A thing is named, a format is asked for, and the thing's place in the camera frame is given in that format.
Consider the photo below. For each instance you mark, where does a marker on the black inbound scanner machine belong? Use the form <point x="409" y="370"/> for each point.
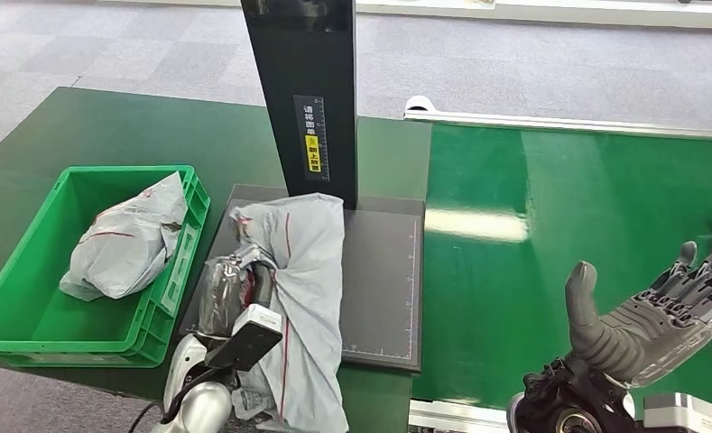
<point x="379" y="287"/>

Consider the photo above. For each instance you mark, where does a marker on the green conveyor belt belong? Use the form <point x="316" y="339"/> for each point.
<point x="481" y="299"/>

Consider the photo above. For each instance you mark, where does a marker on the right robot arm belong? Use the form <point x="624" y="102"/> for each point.
<point x="559" y="400"/>

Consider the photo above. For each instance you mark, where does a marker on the short aluminium conveyor rail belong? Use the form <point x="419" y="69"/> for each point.
<point x="451" y="418"/>

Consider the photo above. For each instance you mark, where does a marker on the green plastic crate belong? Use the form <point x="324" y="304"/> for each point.
<point x="27" y="323"/>

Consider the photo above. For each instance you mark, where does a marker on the white low platform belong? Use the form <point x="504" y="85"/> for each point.
<point x="571" y="13"/>

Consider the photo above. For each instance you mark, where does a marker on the black yellow label sticker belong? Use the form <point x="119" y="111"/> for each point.
<point x="310" y="137"/>

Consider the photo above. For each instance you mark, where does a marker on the white conveyor end cap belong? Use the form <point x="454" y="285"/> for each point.
<point x="418" y="103"/>

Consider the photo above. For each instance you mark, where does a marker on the long aluminium conveyor rail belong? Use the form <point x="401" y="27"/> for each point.
<point x="571" y="124"/>

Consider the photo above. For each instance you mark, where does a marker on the crumpled grey mailer package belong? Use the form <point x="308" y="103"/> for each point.
<point x="122" y="251"/>

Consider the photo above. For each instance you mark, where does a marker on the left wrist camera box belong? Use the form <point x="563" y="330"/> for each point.
<point x="245" y="337"/>

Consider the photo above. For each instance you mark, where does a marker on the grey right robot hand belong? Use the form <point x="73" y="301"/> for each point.
<point x="630" y="334"/>

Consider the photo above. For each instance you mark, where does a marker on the white mailer package red print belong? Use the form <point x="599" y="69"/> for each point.
<point x="307" y="269"/>

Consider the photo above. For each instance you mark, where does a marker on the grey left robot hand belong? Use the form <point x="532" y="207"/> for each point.
<point x="221" y="293"/>

